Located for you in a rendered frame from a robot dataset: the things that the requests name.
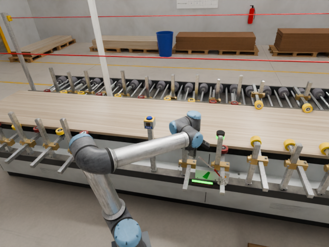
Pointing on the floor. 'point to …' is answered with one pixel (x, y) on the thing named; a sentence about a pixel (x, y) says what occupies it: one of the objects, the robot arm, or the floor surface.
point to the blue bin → (165, 43)
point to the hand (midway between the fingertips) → (195, 157)
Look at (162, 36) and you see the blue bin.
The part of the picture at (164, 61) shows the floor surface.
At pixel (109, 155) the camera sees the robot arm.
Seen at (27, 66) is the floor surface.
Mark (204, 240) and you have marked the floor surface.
